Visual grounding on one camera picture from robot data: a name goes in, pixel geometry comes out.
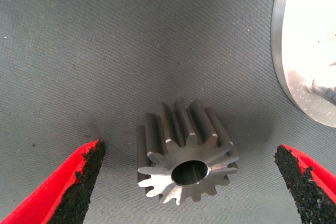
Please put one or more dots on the dark grey table cloth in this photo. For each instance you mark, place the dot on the dark grey table cloth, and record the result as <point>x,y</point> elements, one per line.
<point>105,51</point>

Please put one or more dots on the small steel spur gear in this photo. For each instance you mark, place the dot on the small steel spur gear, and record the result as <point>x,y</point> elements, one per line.
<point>162,166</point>

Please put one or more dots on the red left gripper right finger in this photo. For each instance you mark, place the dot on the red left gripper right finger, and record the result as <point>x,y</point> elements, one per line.
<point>315,195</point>

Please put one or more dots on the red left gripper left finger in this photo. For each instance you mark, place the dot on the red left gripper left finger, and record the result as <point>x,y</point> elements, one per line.
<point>39,200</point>

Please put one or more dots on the round metal carrier plate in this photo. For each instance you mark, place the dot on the round metal carrier plate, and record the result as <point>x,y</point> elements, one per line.
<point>309,24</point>

